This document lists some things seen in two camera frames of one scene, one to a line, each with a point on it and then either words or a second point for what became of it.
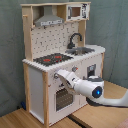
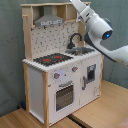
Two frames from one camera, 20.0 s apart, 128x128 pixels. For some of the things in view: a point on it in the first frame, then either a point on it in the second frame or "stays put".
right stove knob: [74, 69] stays put
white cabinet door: [91, 67] stays put
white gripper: [68, 78] → [85, 13]
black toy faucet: [71, 45] stays put
